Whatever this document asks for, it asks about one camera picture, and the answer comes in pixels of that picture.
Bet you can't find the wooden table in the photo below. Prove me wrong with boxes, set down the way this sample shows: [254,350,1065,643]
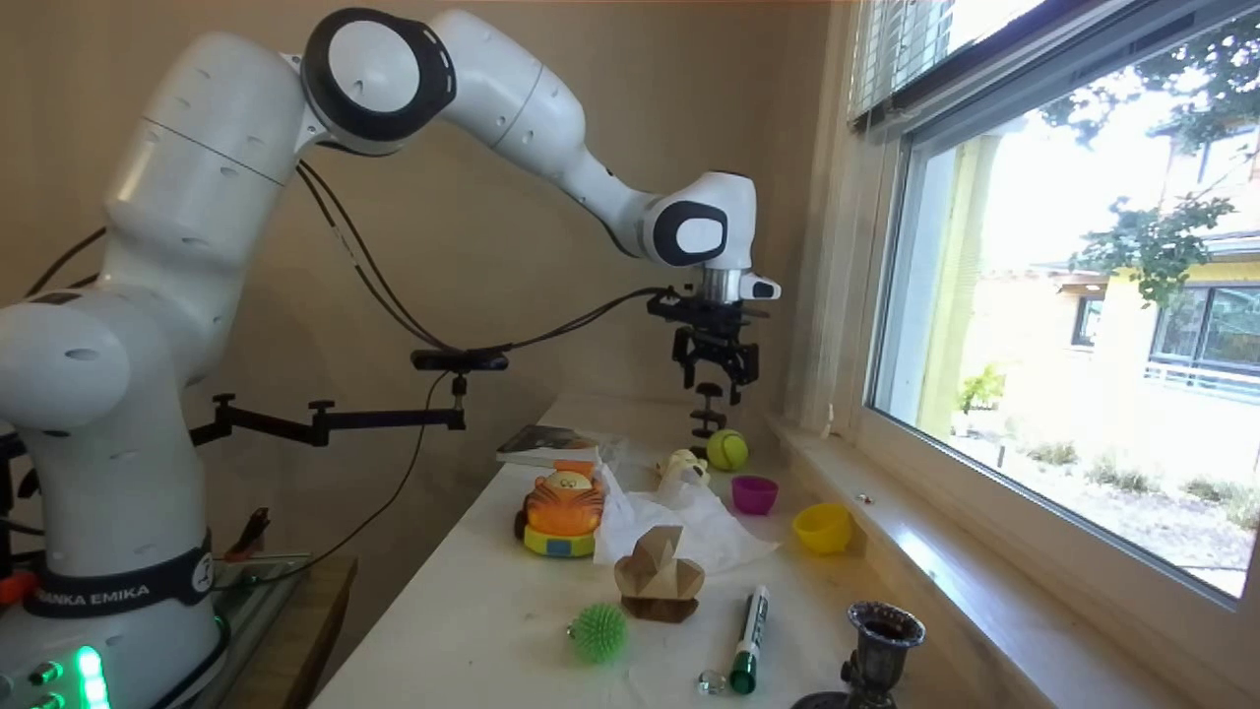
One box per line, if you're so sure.
[214,554,364,709]

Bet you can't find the yellow green tennis ball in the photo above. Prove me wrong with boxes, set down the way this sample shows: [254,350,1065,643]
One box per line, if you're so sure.
[704,427,755,478]

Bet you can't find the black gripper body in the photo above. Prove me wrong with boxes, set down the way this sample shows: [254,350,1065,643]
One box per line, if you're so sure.
[668,299,768,356]

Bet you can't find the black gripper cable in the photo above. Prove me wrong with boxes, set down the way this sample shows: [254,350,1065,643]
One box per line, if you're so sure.
[292,156,675,361]

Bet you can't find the green fuzzy ball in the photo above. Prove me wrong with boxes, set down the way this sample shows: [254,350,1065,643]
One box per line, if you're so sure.
[565,598,634,668]

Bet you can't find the yellow white plush toy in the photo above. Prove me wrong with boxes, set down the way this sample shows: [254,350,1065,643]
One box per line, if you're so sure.
[653,445,714,500]

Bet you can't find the yellow plastic bowl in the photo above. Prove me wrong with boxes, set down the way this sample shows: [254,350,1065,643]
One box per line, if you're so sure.
[787,500,860,558]

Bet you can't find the orange yellow toy car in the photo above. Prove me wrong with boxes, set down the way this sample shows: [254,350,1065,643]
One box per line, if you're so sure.
[514,457,615,563]

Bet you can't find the metal robot mounting plate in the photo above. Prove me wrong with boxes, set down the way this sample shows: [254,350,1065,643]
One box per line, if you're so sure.
[192,549,314,643]

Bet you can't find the window blind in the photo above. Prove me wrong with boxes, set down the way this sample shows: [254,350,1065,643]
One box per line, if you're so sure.
[848,0,1260,138]

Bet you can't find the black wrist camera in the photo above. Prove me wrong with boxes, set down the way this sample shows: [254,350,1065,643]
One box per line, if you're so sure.
[645,286,703,328]

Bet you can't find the black stereo camera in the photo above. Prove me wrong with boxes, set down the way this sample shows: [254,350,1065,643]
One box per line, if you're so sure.
[411,344,514,379]

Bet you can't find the magenta plastic cup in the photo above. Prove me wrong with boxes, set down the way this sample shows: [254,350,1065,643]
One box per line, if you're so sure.
[730,471,783,521]

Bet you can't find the wooden block toy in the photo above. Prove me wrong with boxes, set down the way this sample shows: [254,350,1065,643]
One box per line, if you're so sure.
[609,522,714,626]

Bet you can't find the white framed glass window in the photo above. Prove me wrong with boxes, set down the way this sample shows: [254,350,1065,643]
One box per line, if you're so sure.
[844,0,1260,614]

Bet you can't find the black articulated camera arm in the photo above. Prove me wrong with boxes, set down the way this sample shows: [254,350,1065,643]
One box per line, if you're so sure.
[191,371,473,454]

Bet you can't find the black camera cable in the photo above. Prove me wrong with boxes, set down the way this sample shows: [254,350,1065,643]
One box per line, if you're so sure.
[309,371,458,574]

